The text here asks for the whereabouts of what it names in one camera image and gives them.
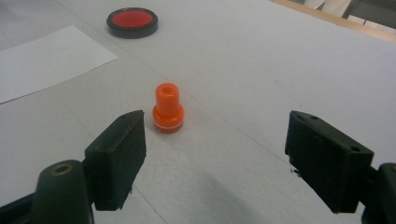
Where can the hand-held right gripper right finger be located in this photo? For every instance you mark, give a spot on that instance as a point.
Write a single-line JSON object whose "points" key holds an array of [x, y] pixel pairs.
{"points": [[327, 161]]}

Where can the orange stamp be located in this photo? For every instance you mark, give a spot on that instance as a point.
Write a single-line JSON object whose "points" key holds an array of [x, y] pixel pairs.
{"points": [[168, 109]]}

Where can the white table cover sheet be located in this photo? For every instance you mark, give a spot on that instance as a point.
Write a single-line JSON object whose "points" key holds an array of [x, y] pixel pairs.
{"points": [[243, 77]]}

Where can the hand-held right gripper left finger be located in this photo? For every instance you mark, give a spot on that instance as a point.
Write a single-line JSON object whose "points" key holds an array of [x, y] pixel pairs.
{"points": [[116, 161]]}

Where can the white paper sheet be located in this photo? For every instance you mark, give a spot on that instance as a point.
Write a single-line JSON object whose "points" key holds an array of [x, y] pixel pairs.
{"points": [[46, 62]]}

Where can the red ink pad black case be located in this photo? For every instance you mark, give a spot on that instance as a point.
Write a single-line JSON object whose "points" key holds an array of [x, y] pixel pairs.
{"points": [[132, 20]]}

